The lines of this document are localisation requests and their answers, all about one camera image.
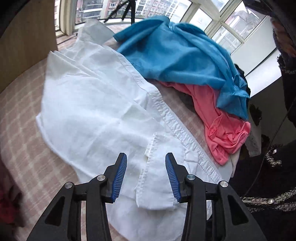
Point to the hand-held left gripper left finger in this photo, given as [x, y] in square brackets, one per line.
[120, 173]

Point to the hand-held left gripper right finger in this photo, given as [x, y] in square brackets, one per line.
[172, 176]

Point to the white shirt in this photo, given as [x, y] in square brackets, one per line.
[92, 111]

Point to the pink garment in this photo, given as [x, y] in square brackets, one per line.
[217, 125]

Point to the person's black tweed jacket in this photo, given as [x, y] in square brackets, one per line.
[277, 180]

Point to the pink checkered blanket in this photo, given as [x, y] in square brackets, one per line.
[23, 129]

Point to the blue garment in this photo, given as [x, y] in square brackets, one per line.
[180, 55]

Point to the black garment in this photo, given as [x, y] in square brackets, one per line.
[242, 76]

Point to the white framed bay window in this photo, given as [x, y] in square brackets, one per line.
[221, 22]

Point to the light wooden board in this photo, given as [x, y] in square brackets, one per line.
[27, 41]

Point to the apartment buildings outside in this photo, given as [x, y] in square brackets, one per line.
[152, 9]

